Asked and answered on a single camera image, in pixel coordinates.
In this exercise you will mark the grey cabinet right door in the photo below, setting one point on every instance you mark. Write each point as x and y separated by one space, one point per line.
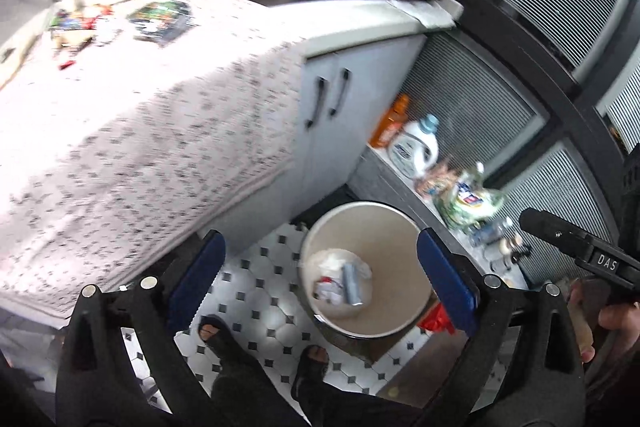
345 94

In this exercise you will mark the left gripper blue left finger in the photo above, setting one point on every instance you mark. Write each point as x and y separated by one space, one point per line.
186 295

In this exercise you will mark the orange cleaner bottle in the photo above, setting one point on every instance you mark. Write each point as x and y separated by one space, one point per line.
391 122

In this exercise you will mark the red plastic bag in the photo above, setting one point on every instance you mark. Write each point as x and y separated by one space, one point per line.
436 320

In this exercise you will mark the beige round trash bin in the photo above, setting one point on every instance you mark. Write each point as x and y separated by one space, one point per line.
385 238

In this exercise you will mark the red wrapper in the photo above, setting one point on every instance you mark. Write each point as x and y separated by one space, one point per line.
67 63

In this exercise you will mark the white green plastic bag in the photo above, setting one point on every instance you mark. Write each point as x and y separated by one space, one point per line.
466 201

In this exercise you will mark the grey cabinet door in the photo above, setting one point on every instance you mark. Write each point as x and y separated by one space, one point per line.
345 94
276 197

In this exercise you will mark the green snack wrapper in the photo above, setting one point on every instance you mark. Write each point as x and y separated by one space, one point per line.
161 22

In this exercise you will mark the white tissue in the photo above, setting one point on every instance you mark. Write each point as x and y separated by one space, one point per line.
323 277

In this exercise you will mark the grey cabinet left door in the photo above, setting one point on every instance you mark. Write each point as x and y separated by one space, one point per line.
276 197

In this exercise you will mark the white laundry detergent bottle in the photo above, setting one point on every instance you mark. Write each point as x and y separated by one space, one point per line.
414 150

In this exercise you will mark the person right hand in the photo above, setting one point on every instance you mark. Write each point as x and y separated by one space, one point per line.
621 319

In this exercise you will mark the white patterned tablecloth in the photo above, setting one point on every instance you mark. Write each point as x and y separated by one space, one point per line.
107 165

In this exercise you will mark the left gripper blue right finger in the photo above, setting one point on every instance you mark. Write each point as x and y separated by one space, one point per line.
452 286

